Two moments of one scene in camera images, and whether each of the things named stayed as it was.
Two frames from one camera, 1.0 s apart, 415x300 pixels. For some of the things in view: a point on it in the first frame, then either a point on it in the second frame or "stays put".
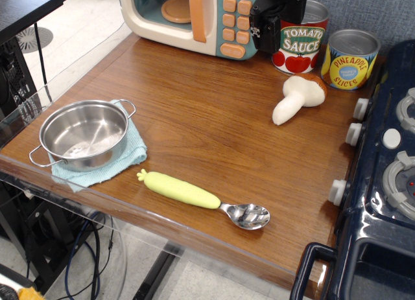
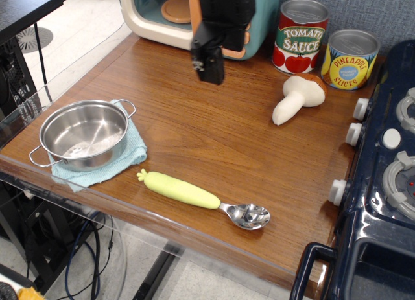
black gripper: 288,4 -> 226,15
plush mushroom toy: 300,90 stays put
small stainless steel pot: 85,135 stays put
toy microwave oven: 214,21 stays put
